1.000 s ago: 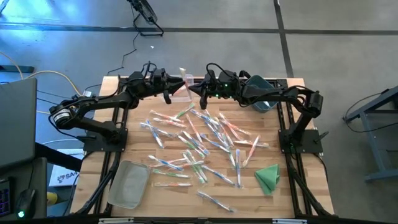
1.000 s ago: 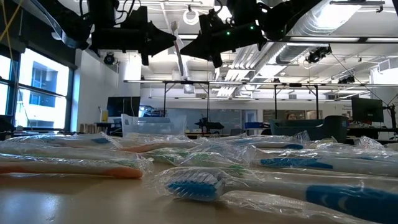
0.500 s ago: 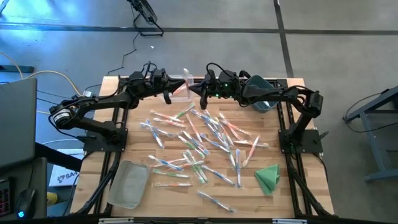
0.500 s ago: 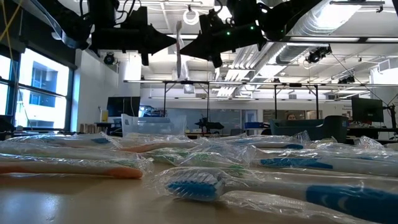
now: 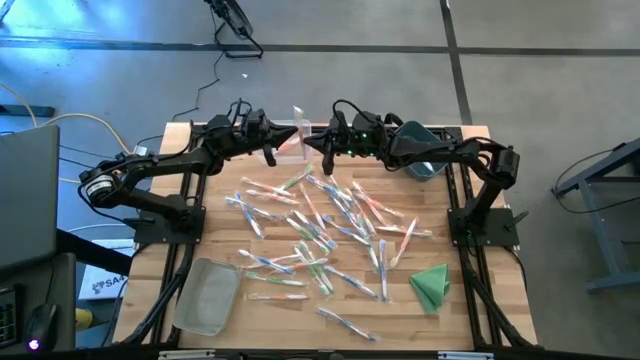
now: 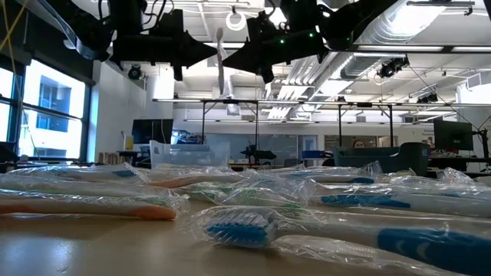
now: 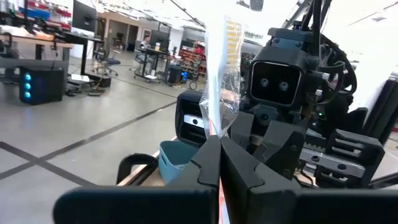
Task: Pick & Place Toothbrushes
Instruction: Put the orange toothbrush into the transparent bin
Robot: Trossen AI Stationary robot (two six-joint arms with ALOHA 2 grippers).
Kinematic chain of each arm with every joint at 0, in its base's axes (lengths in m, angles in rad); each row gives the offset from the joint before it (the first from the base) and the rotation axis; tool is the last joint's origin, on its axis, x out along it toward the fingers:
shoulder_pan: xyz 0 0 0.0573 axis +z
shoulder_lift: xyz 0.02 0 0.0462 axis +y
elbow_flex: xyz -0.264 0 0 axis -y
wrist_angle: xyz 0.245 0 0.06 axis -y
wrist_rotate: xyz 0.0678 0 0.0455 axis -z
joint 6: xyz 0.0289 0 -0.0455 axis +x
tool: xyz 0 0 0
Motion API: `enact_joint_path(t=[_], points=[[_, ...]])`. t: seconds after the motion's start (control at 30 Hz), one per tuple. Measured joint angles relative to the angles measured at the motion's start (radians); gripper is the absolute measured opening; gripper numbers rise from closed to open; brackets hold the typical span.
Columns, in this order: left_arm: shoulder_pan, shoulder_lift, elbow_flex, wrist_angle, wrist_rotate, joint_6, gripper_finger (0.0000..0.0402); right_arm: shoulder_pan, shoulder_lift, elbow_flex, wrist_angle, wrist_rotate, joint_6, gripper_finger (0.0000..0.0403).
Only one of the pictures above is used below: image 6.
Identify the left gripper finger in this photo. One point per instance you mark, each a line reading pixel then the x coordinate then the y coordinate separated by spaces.
pixel 172 28
pixel 188 57

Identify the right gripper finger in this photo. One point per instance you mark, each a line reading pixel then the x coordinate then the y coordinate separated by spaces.
pixel 259 36
pixel 264 63

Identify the black background robot arm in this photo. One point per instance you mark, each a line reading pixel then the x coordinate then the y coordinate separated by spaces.
pixel 261 154

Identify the black monitor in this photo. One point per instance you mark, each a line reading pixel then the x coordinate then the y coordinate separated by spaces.
pixel 452 135
pixel 151 131

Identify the clear plastic container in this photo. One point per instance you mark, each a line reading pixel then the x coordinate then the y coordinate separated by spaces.
pixel 188 155

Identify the yellow container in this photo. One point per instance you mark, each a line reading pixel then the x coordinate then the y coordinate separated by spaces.
pixel 128 142

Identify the blue box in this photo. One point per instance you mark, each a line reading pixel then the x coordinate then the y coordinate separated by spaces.
pixel 312 154

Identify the ceiling light strip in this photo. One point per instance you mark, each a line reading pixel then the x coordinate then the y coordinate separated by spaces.
pixel 408 48

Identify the large glass window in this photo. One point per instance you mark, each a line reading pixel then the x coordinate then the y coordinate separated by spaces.
pixel 53 126

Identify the wooden blocks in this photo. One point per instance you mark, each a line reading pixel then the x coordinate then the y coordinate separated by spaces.
pixel 109 158

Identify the person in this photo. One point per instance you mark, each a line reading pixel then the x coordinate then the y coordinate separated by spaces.
pixel 359 144

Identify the teal plastic bin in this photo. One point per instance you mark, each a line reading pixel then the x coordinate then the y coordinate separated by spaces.
pixel 364 157

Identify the black ceiling camera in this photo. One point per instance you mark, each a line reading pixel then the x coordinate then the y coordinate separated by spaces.
pixel 427 98
pixel 391 68
pixel 134 72

